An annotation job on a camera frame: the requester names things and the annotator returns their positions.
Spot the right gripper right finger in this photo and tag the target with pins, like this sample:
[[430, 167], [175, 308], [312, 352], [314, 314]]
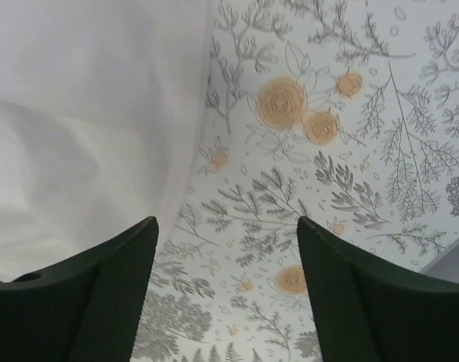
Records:
[[368, 309]]

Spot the white t shirt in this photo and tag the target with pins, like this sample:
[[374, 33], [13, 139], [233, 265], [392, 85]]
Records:
[[101, 106]]

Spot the floral tablecloth mat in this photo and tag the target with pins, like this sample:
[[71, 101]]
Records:
[[346, 112]]

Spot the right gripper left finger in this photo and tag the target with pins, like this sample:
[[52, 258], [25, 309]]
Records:
[[85, 308]]

